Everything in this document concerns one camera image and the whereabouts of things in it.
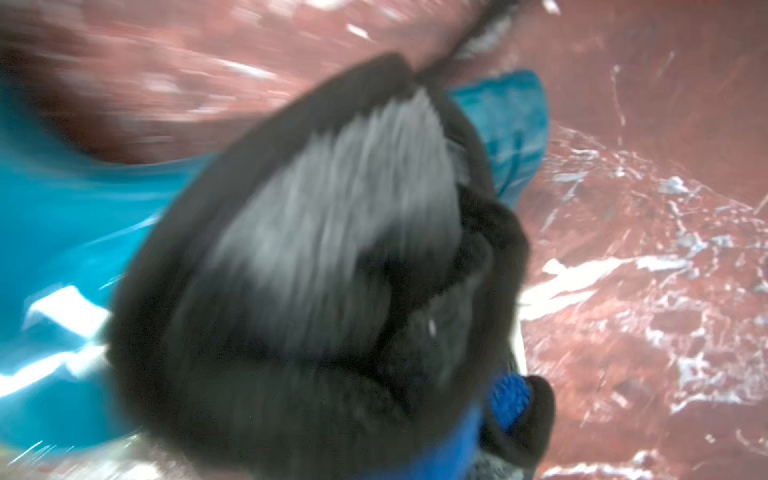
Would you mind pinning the teal rubber boot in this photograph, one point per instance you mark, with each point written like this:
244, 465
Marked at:
70, 229

